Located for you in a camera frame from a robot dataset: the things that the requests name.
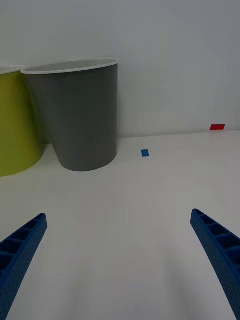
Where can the yellow-green plastic bin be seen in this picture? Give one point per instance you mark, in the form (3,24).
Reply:
(15,125)

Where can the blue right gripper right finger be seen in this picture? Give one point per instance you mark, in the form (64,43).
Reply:
(220,250)

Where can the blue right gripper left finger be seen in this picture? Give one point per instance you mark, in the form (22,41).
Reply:
(18,252)

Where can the grey plastic bin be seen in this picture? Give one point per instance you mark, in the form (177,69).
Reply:
(80,117)

